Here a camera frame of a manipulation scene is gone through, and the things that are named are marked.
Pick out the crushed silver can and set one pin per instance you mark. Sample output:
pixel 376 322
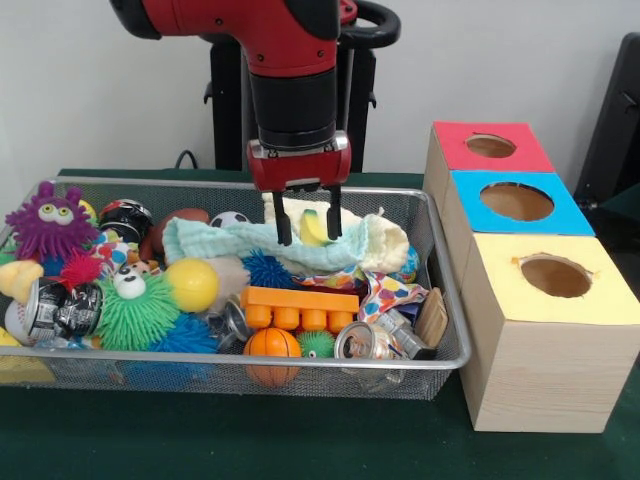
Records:
pixel 368 342

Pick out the orange building block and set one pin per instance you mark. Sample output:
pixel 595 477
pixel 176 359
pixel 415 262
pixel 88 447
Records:
pixel 298 302

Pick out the dark green table cloth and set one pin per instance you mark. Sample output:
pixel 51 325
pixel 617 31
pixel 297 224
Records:
pixel 250 440

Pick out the shallow clear bin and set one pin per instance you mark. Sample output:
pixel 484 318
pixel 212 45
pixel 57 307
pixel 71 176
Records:
pixel 440 300

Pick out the small orange basketball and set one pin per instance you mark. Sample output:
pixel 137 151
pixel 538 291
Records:
pixel 272 348

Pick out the green spiky ball with eyes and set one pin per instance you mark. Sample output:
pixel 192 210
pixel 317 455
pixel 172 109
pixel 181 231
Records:
pixel 135 312

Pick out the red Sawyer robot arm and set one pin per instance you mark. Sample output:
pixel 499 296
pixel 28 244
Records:
pixel 285 40

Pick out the small brown football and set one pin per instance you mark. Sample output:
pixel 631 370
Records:
pixel 180 218

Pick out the yellow ball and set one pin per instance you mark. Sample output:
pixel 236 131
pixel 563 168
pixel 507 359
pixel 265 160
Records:
pixel 192 284

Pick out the wooden box with three holes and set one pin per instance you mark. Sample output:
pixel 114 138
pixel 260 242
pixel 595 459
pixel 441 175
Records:
pixel 540 340

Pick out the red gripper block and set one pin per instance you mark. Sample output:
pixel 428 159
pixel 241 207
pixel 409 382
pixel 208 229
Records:
pixel 300 170

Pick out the small soccer ball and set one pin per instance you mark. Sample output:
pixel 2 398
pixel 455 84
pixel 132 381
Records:
pixel 230 218

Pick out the cream yellow cloth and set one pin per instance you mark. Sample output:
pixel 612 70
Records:
pixel 385 245

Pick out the light teal cloth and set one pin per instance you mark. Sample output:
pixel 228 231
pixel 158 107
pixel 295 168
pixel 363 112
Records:
pixel 250 245

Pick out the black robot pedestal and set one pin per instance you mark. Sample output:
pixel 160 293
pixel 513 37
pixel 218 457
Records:
pixel 228 110

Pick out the purple spiky monster toy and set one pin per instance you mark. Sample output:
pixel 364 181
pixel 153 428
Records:
pixel 48 225

